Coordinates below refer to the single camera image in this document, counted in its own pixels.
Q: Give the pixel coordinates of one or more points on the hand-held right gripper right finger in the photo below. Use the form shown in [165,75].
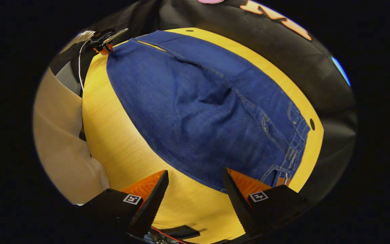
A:
[239,206]

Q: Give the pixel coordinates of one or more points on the blue denim jeans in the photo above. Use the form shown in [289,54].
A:
[195,112]

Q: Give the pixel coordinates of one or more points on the person's light clothing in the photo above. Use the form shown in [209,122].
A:
[59,142]

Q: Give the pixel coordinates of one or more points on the black backdrop cloth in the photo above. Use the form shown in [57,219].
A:
[283,57]

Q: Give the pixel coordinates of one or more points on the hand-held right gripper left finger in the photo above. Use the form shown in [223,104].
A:
[149,210]

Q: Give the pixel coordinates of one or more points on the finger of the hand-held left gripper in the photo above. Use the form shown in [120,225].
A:
[103,51]

